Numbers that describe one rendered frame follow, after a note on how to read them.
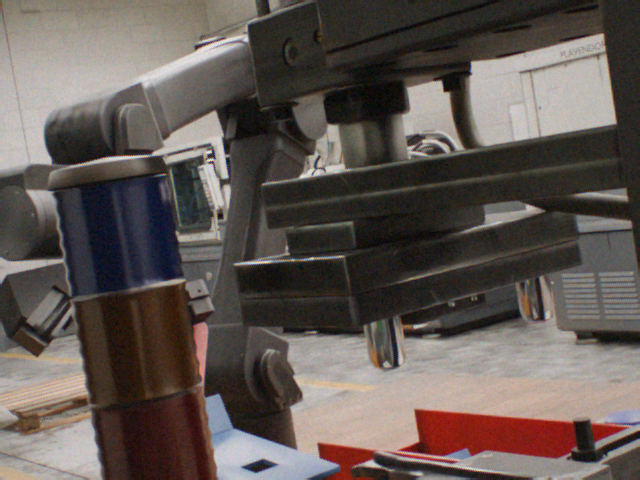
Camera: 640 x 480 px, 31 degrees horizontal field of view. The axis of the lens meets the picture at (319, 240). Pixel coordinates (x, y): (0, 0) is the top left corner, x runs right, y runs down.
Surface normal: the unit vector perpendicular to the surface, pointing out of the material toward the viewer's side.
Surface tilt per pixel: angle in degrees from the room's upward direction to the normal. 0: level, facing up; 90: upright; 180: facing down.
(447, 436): 90
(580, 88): 90
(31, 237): 83
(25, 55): 90
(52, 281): 66
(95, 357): 104
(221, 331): 62
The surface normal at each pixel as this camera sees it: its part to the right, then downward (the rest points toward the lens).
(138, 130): 0.82, -0.11
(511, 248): 0.62, -0.06
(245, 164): -0.55, -0.35
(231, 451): -0.11, -0.98
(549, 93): -0.81, 0.16
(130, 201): 0.48, 0.22
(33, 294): 0.47, -0.44
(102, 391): -0.48, 0.37
